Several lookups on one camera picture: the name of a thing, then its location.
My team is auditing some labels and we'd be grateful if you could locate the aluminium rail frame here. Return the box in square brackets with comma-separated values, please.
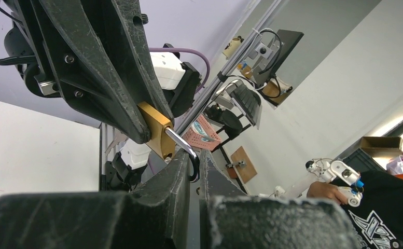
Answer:
[175, 0, 288, 135]

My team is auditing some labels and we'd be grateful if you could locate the wooden board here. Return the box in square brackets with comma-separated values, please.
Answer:
[231, 146, 257, 184]

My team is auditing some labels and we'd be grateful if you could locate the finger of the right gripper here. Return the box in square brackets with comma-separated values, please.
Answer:
[81, 1, 174, 121]

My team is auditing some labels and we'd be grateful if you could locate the black computer monitor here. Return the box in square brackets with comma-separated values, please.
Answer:
[252, 30, 304, 89]

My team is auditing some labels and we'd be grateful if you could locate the person in black shirt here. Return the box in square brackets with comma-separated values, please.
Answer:
[307, 171, 403, 248]

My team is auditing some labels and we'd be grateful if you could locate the brass padlock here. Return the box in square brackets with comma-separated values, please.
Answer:
[138, 102, 200, 183]

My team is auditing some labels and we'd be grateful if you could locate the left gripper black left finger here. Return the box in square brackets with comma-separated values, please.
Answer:
[0, 150, 191, 248]

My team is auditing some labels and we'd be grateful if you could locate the pink plastic basket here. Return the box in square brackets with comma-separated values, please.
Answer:
[183, 115, 222, 151]

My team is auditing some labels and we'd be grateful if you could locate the small white robot device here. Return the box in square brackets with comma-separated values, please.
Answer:
[305, 158, 364, 207]

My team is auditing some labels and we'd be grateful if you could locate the black keyboard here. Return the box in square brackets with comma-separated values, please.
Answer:
[226, 79, 262, 128]

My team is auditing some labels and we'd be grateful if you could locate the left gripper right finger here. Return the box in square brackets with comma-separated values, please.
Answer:
[199, 150, 358, 248]

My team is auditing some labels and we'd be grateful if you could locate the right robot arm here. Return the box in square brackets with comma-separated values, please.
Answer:
[0, 1, 200, 183]

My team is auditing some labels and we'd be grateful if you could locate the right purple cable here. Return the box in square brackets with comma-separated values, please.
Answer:
[149, 47, 212, 94]

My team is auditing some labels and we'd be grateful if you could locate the cardboard box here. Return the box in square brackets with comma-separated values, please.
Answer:
[359, 136, 403, 158]

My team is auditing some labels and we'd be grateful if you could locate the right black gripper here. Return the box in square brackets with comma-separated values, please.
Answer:
[4, 1, 151, 144]

